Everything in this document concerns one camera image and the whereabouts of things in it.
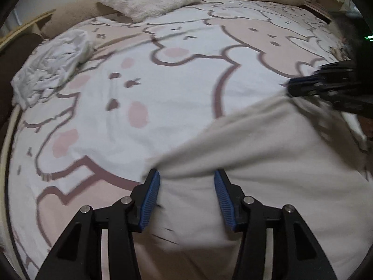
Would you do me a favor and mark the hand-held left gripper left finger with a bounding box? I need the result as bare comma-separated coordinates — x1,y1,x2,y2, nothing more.
35,169,161,280

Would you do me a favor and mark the beige sweatshirt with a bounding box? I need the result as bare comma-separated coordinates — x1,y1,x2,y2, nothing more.
143,92,373,280

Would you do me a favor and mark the wooden bed frame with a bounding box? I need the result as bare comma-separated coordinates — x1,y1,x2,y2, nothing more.
0,9,56,240

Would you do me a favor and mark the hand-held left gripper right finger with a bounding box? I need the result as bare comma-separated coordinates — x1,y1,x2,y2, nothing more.
214,169,338,280

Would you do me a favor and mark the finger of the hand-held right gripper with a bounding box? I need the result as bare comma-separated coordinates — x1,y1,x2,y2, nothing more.
316,61,358,78
287,74,354,98

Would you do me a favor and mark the white crumpled garment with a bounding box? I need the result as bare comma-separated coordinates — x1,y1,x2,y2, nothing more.
11,30,94,109

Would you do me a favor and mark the cartoon printed bed sheet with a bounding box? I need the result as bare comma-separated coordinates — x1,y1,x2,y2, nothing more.
6,0,373,280

